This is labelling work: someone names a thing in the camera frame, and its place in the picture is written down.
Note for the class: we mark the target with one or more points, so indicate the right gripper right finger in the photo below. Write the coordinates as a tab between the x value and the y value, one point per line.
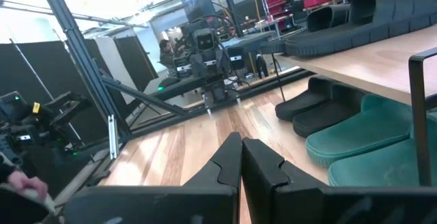
273	196

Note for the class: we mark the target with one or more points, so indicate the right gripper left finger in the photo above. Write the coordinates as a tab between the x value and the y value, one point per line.
205	203

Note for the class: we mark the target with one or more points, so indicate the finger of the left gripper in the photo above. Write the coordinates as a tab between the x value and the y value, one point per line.
182	67
235	58

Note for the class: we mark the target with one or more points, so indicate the black rubber slide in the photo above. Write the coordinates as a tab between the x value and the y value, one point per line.
375	29
300	102
327	19
324	119

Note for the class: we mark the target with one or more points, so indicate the green rubber slide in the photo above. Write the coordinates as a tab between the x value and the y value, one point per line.
382	169
358	135

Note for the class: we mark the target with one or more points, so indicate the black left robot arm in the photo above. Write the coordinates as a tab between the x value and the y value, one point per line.
215	92

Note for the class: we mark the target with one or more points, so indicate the wooden shelf black metal legs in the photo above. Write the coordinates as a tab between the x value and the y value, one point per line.
375	63

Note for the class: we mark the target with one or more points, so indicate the person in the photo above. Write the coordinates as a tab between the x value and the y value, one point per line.
167	55

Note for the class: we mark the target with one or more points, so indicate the grey background table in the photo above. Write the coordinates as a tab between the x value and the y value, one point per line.
249	41

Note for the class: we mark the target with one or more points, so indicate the black partition panel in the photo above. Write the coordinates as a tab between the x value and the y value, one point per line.
134	60
51	67

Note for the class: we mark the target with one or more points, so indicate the black device yellow tag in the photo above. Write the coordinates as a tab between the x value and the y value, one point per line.
44	114

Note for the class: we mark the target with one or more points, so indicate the person's hand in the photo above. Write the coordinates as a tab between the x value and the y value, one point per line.
29	183

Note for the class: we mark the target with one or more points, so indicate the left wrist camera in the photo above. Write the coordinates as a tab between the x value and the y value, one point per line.
205	39

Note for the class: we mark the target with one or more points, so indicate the black aluminium table frame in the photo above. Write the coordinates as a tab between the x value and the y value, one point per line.
78	46

